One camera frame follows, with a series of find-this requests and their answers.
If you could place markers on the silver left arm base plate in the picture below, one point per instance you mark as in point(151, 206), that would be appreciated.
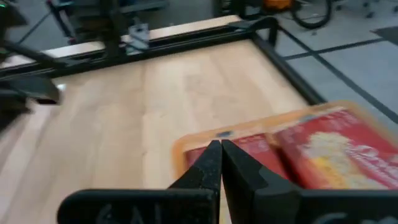
point(138, 34)

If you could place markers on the black metal table frame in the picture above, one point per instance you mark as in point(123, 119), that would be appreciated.
point(289, 70)

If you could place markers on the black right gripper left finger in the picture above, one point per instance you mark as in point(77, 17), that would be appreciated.
point(186, 207)

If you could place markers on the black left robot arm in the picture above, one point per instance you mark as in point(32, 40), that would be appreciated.
point(102, 25)

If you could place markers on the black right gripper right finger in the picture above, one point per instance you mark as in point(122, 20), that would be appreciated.
point(267, 207)

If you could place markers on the orange vacuum cleaner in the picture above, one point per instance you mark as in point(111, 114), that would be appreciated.
point(276, 3)

